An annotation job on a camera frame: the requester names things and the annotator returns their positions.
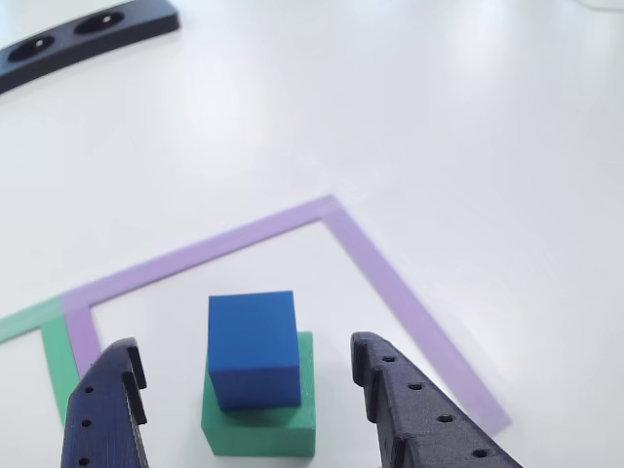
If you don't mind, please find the green block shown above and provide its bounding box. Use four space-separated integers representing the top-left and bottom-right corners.
200 331 317 458

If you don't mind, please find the small blue block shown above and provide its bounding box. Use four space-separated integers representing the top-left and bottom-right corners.
208 291 300 410

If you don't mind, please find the green tape square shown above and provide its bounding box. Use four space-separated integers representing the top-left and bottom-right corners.
0 295 82 425

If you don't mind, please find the purple tape square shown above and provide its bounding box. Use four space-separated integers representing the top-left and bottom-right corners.
60 193 513 438

